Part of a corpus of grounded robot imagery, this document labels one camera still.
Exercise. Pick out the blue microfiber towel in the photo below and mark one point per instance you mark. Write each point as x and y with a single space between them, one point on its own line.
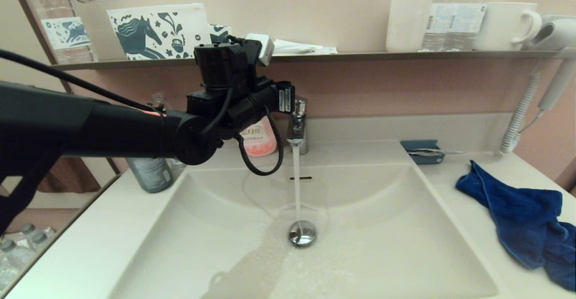
517 218

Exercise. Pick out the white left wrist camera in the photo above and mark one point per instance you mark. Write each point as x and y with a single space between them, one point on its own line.
262 49

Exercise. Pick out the white ceramic sink basin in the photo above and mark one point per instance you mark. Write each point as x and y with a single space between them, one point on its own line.
382 254

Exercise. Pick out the horse label water bottle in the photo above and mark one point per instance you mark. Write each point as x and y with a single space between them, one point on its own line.
66 33

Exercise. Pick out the white label water bottle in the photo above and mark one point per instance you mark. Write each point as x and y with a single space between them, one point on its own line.
440 23
471 23

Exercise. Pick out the chrome drain stopper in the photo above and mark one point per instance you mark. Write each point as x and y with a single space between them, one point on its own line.
302 234

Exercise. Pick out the grey wall shelf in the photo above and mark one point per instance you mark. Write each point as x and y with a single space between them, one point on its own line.
360 56

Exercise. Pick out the grey pump dispenser bottle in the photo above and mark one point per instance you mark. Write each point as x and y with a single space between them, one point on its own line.
150 175

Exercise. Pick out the blue soap tray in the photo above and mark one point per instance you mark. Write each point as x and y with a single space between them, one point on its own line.
420 146

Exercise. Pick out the horse print pouch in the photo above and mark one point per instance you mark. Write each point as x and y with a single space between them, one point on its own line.
150 32

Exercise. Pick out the chrome faucet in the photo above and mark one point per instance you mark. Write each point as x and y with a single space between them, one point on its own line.
299 128

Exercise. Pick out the grey capped water bottle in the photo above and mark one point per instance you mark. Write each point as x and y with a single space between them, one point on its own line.
29 229
13 258
40 238

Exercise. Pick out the white ceramic mug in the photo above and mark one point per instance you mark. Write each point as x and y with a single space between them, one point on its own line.
500 25

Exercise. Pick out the brown slipper holder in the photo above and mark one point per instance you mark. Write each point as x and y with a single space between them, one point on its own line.
67 177

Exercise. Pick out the pink soap pump bottle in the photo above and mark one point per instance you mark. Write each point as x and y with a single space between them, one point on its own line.
261 143

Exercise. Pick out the white hair dryer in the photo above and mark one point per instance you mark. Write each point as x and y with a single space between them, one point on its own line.
558 32

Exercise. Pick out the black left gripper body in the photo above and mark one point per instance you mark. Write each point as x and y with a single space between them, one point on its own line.
222 65

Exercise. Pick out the small patterned pouch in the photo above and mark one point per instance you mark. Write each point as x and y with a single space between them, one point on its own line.
220 33

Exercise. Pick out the clear empty plastic bottle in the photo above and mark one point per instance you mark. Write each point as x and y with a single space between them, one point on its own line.
158 101

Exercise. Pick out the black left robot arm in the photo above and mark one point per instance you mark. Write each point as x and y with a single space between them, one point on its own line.
90 132

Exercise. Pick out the thin white packet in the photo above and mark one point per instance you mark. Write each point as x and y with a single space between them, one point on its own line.
425 153

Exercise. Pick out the white toiletry packets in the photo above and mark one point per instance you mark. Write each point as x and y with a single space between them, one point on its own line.
301 47

